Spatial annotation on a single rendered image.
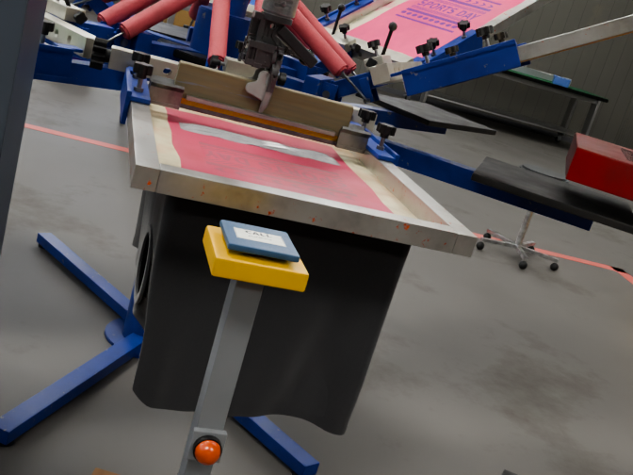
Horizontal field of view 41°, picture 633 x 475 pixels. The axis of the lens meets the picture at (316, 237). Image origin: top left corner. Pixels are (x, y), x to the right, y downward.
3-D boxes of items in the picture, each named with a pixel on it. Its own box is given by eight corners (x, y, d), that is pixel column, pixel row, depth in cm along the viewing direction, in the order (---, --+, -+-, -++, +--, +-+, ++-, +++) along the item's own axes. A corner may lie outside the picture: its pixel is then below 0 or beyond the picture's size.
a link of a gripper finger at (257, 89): (238, 107, 186) (248, 66, 185) (265, 114, 188) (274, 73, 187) (241, 108, 183) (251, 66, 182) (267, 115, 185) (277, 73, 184)
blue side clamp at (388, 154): (391, 185, 189) (400, 155, 187) (370, 180, 188) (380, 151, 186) (356, 152, 217) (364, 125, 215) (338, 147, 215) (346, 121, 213)
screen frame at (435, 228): (471, 257, 144) (478, 237, 143) (130, 188, 127) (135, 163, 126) (353, 146, 216) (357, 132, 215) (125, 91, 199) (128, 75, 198)
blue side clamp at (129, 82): (144, 129, 173) (152, 96, 171) (120, 123, 171) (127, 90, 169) (140, 101, 200) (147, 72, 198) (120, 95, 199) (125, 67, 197)
